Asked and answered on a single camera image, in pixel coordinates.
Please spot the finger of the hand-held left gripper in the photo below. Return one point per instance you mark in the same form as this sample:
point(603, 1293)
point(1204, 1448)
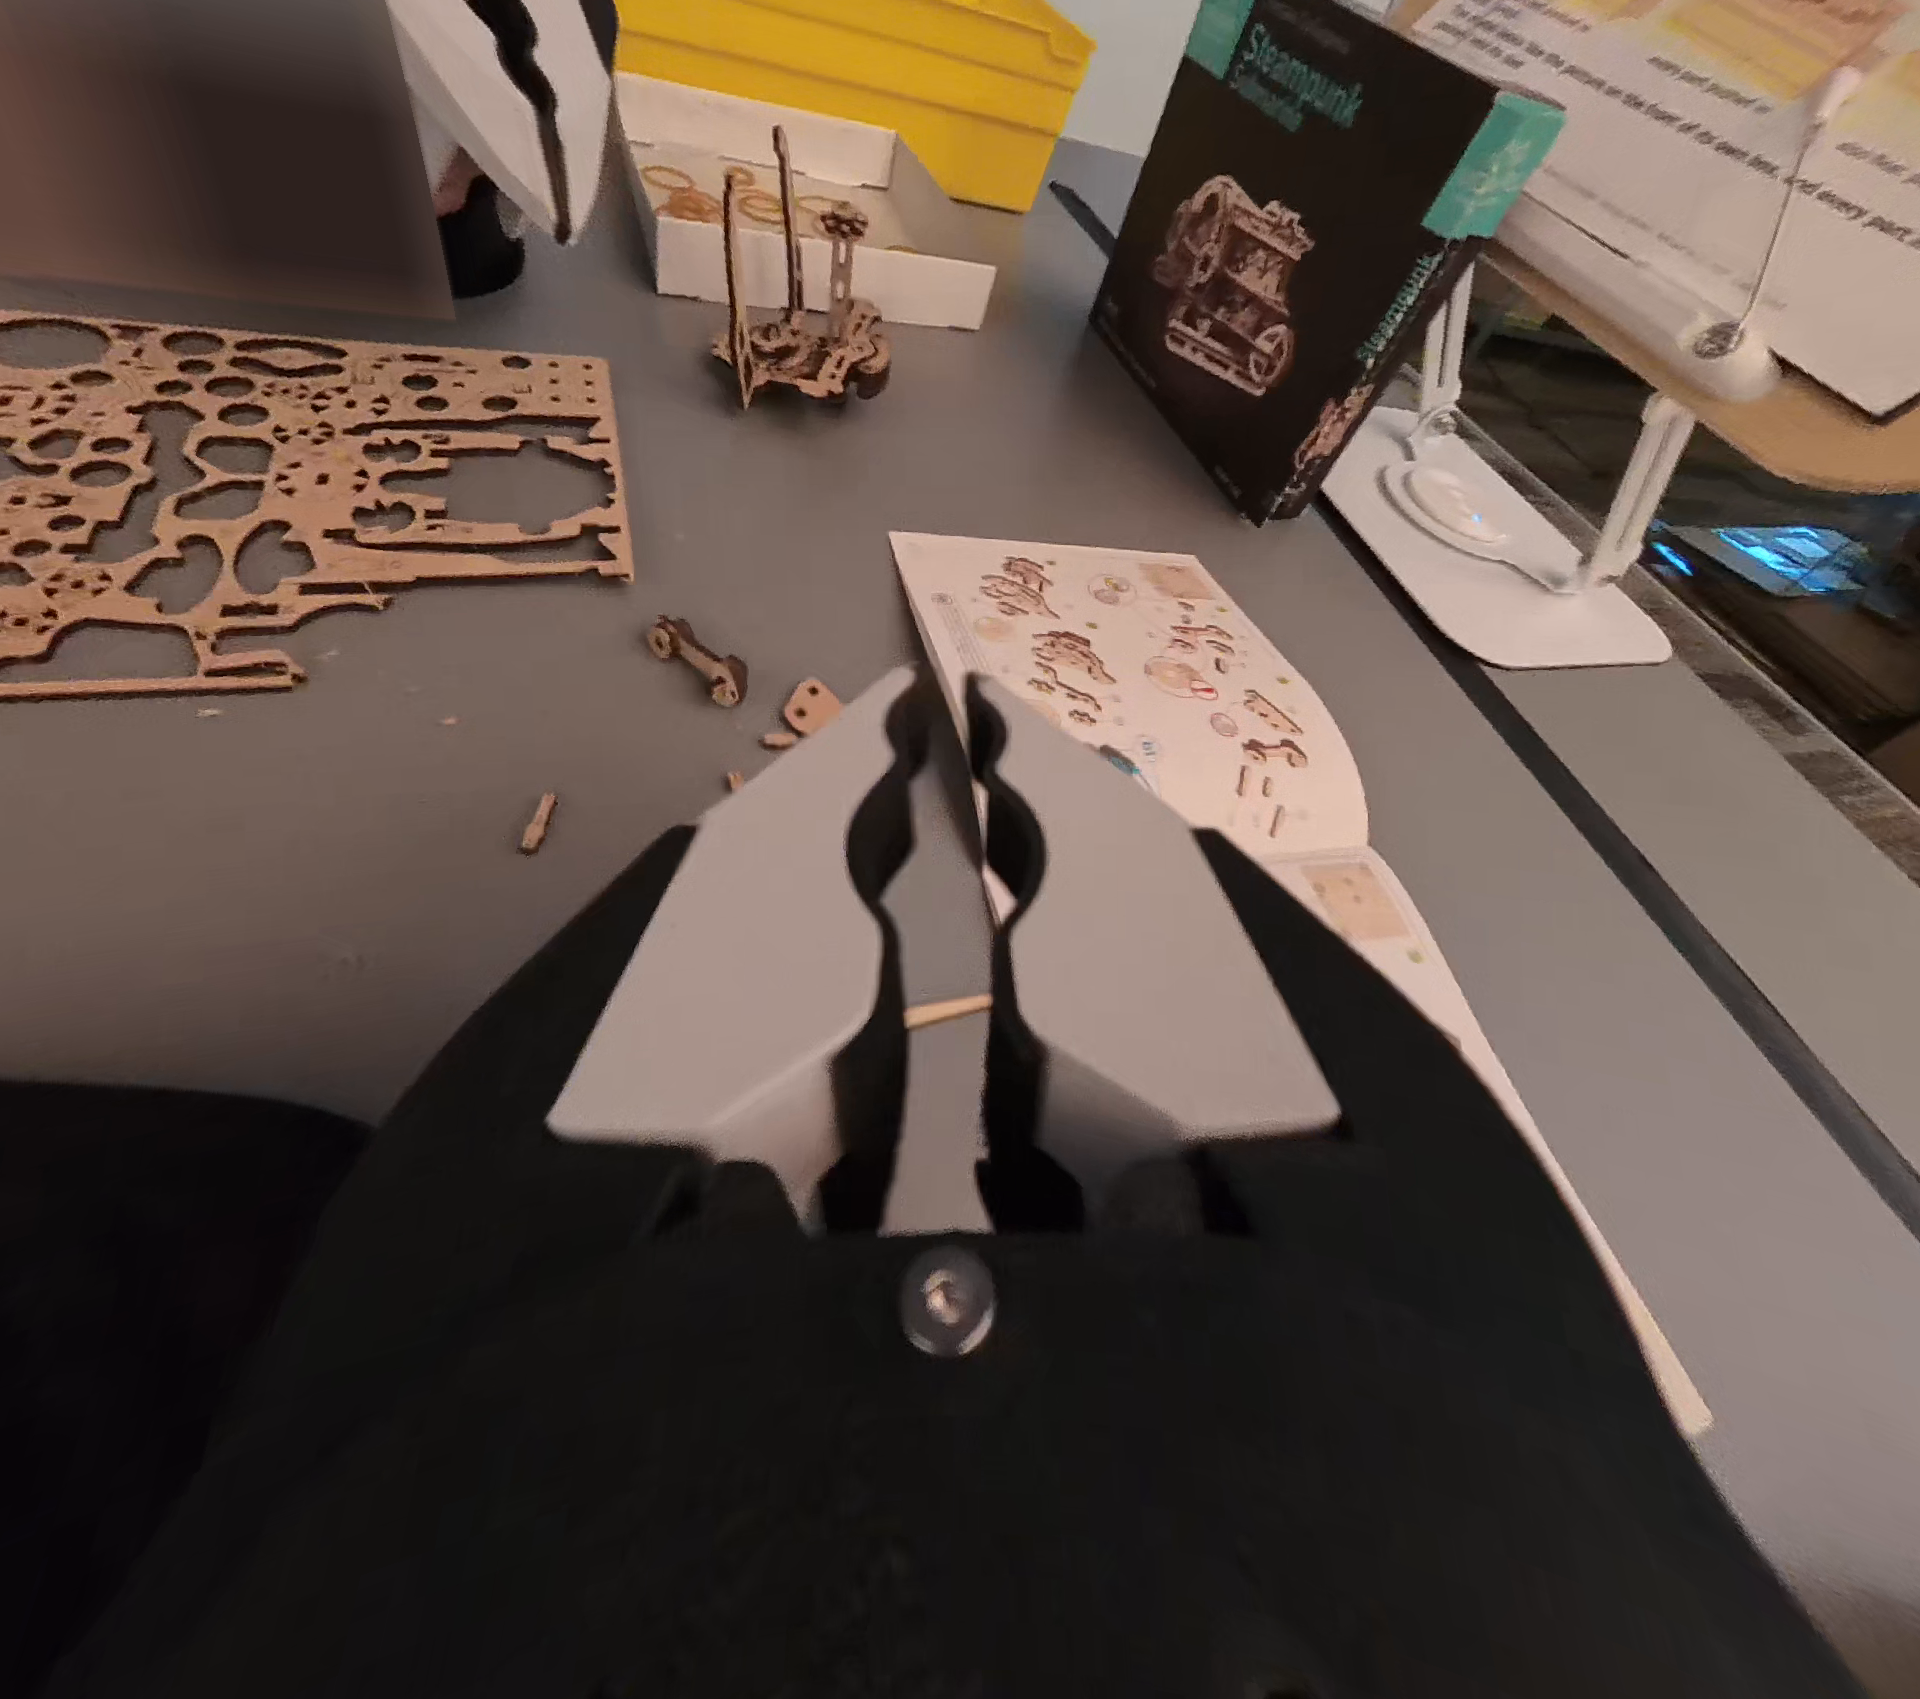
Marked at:
point(435, 35)
point(579, 79)

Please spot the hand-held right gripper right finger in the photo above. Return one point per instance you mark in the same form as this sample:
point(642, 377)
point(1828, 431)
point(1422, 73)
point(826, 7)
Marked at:
point(1154, 981)

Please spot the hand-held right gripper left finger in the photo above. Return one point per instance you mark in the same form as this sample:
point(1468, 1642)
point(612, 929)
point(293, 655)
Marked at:
point(705, 981)

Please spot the wooden bracket plate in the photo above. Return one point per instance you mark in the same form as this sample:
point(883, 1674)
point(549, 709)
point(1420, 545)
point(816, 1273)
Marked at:
point(812, 705)

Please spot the wooden link arm piece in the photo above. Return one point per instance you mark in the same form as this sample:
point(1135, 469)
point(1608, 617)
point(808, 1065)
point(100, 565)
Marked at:
point(698, 663)

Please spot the partly built wooden model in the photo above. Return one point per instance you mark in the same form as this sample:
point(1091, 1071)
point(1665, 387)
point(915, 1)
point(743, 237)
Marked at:
point(794, 357)

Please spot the black model kit box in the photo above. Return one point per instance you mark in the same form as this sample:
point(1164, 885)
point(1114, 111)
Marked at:
point(1274, 229)

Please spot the person's left hand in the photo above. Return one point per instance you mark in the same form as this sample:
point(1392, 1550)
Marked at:
point(482, 247)

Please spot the pile of loose wooden rings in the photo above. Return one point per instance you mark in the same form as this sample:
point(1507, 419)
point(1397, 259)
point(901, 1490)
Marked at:
point(675, 193)

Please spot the thin wooden strip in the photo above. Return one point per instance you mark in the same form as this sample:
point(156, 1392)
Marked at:
point(944, 1011)

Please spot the small wooden pin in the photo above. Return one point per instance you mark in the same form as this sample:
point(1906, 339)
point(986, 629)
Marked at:
point(538, 825)

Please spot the yellow plastic bin stack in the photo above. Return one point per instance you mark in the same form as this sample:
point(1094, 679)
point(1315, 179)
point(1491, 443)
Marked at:
point(810, 5)

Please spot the open instruction booklet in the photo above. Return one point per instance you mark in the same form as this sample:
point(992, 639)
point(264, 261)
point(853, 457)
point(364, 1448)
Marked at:
point(1140, 681)

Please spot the white cardboard tray box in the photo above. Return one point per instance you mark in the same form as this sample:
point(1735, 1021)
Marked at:
point(931, 283)

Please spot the white book stand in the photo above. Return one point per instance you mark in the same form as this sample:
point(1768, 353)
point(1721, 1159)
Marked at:
point(1501, 621)

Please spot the punched wooden part sheet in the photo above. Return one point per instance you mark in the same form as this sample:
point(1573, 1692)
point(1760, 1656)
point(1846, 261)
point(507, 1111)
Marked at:
point(301, 591)

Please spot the instruction poster board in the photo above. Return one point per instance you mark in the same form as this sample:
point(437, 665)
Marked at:
point(1650, 79)

